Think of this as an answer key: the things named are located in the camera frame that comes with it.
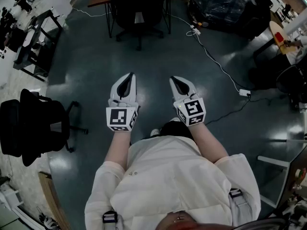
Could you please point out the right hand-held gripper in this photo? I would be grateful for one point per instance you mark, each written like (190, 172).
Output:
(193, 110)

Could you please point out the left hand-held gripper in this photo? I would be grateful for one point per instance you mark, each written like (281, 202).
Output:
(117, 116)

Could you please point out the black office chair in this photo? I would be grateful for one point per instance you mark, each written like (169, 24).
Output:
(138, 6)
(36, 128)

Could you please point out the person's right forearm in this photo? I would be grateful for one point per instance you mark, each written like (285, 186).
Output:
(208, 142)

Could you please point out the person's left forearm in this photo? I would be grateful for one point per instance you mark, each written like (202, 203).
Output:
(118, 147)

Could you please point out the person's white shoe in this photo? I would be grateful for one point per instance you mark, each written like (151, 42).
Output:
(154, 132)
(174, 119)

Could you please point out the person's black trousers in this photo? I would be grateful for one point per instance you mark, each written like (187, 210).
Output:
(176, 129)

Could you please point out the white power strip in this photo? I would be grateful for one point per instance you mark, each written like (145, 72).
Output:
(244, 92)
(195, 29)

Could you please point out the person's white shirt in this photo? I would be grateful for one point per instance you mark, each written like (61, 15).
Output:
(172, 181)

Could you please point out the black metal rack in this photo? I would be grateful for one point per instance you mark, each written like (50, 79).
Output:
(36, 54)

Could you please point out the plastic-wrapped black equipment pallet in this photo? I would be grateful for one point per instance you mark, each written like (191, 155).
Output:
(223, 3)

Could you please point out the red object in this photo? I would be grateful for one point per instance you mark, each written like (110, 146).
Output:
(279, 37)

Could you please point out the round wooden table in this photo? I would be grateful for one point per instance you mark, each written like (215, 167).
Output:
(275, 29)

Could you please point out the wooden board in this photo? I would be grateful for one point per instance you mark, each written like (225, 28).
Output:
(54, 200)

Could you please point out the dark work table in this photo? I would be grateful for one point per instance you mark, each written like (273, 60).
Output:
(295, 174)

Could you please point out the white metal frame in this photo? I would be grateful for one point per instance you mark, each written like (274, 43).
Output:
(273, 163)

